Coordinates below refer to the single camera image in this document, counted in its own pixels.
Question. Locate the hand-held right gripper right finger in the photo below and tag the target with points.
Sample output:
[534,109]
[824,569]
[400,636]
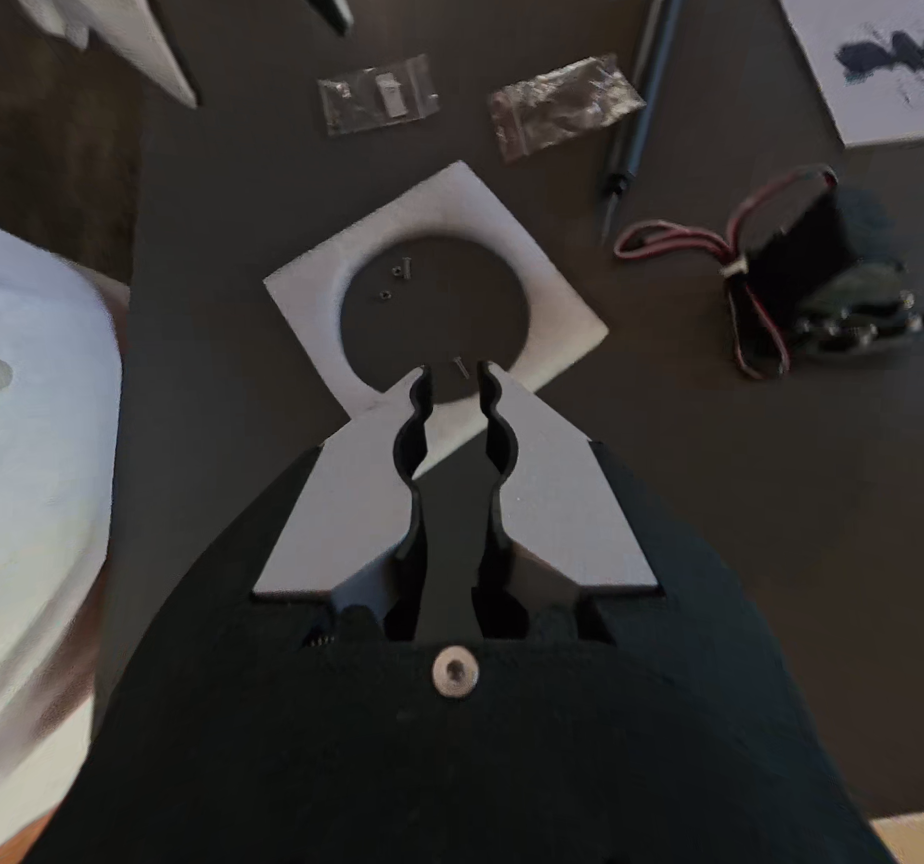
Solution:
[570,517]

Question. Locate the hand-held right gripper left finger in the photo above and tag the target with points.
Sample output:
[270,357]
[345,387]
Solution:
[339,517]

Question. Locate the dark desk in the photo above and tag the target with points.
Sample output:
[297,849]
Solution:
[216,193]

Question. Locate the clear bag with white part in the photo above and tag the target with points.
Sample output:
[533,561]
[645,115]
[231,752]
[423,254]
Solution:
[375,95]

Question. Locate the white foam square with hole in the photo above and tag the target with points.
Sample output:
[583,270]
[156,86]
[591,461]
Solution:
[310,294]

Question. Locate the crumpled clear plastic bag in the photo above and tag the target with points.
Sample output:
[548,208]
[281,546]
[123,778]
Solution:
[563,106]

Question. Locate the black screwdriver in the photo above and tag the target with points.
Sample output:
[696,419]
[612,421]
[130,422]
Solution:
[646,85]

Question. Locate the printed instruction sheet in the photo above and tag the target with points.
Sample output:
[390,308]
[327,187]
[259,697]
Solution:
[816,12]

